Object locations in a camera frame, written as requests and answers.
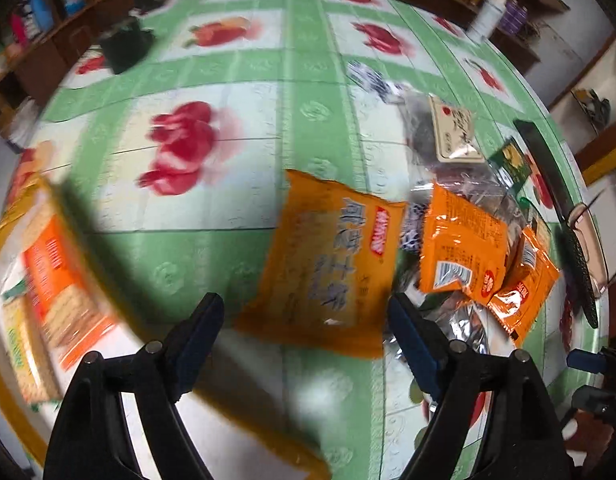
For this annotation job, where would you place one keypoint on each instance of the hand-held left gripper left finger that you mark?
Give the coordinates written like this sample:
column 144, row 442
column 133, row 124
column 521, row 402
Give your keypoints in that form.
column 195, row 355

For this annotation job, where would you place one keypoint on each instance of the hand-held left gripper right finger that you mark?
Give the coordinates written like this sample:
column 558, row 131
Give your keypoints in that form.
column 418, row 350

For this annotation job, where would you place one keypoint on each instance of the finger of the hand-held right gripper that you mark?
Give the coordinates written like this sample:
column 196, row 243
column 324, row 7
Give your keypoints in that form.
column 590, row 399
column 583, row 360

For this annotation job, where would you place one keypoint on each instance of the yellow tray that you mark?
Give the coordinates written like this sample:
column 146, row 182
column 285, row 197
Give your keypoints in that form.
column 248, row 420

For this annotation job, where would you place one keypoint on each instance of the small orange snack packet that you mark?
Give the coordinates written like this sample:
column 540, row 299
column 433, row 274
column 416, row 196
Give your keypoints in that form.
column 458, row 240
column 528, row 290

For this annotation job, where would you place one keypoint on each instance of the large orange snack packet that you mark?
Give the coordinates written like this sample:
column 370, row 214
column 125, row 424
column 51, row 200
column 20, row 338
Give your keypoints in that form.
column 318, row 260

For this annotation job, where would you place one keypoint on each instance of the green snack packet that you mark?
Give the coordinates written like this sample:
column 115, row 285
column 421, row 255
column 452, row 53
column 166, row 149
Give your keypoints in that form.
column 513, row 162

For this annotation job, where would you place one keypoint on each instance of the clear packet with beige label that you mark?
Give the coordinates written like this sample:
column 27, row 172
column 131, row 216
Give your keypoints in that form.
column 455, row 130

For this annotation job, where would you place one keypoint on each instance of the orange cracker packet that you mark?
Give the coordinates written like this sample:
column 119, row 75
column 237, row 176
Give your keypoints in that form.
column 62, row 285

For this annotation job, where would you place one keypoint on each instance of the green-edged cracker packet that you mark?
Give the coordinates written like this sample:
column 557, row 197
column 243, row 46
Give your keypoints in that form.
column 22, row 340

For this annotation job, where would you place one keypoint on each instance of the black fly swatter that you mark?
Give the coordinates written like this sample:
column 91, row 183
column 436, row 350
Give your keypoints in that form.
column 548, row 175

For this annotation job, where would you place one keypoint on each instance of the yellow black tool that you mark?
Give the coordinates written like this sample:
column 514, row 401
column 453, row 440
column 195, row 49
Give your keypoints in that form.
column 593, row 105

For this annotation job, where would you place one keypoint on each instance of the black pot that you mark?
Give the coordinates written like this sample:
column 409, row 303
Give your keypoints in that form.
column 127, row 45

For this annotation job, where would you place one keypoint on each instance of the wooden cabinet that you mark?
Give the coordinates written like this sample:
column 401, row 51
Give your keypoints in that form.
column 42, row 67

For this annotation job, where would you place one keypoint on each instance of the white bottle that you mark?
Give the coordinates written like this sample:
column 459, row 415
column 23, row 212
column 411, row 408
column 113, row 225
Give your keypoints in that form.
column 488, row 15

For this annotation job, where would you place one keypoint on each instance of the purple container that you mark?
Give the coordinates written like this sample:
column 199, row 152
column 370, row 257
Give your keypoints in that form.
column 515, row 16

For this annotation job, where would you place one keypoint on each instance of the pink thermos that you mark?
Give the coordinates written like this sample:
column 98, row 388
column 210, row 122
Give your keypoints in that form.
column 18, row 27

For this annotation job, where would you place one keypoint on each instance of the blue thermos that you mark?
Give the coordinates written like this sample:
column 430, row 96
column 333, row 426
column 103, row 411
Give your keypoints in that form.
column 41, row 7

